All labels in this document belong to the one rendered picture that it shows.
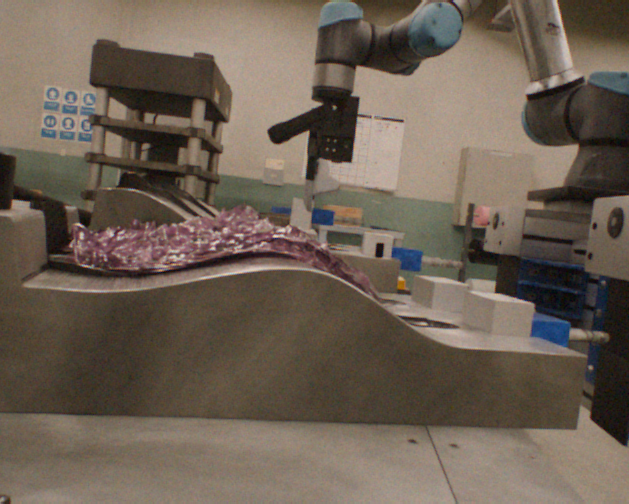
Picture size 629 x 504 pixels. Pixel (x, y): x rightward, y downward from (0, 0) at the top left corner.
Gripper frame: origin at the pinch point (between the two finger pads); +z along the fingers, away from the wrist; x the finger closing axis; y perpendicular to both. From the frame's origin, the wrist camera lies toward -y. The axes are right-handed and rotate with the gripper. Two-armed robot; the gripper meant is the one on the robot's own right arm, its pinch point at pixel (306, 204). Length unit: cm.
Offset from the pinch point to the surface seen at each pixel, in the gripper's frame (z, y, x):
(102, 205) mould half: 3.7, -22.2, -36.2
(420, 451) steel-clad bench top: 15, 13, -72
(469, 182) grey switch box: -58, 147, 598
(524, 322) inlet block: 8, 22, -59
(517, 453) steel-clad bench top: 15, 19, -70
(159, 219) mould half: 4.5, -15.1, -36.2
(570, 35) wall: -251, 251, 639
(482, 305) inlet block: 7, 19, -58
